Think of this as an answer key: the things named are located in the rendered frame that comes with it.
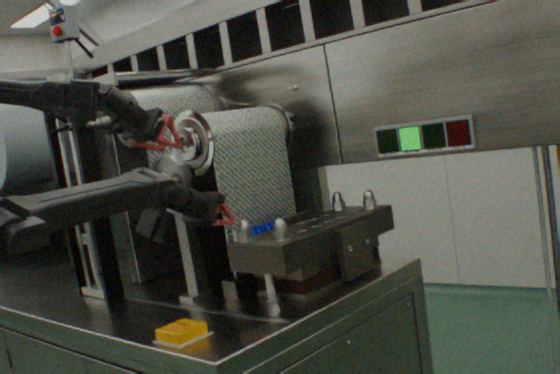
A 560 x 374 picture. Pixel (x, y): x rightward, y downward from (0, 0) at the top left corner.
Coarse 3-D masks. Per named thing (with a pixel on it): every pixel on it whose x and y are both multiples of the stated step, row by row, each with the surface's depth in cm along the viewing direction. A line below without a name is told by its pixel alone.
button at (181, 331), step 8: (184, 320) 112; (192, 320) 112; (160, 328) 109; (168, 328) 109; (176, 328) 108; (184, 328) 107; (192, 328) 107; (200, 328) 108; (160, 336) 108; (168, 336) 107; (176, 336) 105; (184, 336) 106; (192, 336) 107; (176, 344) 105
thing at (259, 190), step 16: (240, 160) 136; (256, 160) 140; (272, 160) 144; (288, 160) 148; (224, 176) 132; (240, 176) 136; (256, 176) 140; (272, 176) 144; (288, 176) 148; (224, 192) 132; (240, 192) 136; (256, 192) 139; (272, 192) 143; (288, 192) 147; (240, 208) 135; (256, 208) 139; (272, 208) 143; (288, 208) 147; (256, 224) 139
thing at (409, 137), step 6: (402, 132) 135; (408, 132) 134; (414, 132) 133; (402, 138) 135; (408, 138) 134; (414, 138) 133; (402, 144) 135; (408, 144) 134; (414, 144) 133; (420, 144) 132
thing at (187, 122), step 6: (186, 120) 133; (192, 120) 132; (282, 120) 149; (180, 126) 135; (186, 126) 134; (192, 126) 132; (198, 126) 131; (198, 132) 131; (204, 132) 130; (204, 138) 130; (204, 144) 130; (204, 150) 131; (204, 156) 131; (186, 162) 136; (192, 162) 134; (198, 162) 133; (192, 168) 135
